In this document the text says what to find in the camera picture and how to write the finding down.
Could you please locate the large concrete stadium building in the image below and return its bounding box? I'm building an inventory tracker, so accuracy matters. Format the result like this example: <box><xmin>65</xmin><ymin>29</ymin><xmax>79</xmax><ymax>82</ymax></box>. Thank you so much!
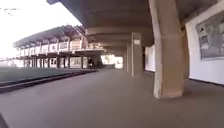
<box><xmin>12</xmin><ymin>0</ymin><xmax>224</xmax><ymax>100</ymax></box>

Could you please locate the person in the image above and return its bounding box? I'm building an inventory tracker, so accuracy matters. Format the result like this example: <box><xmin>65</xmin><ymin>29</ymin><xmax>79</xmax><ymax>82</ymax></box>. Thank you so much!
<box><xmin>87</xmin><ymin>57</ymin><xmax>93</xmax><ymax>70</ymax></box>

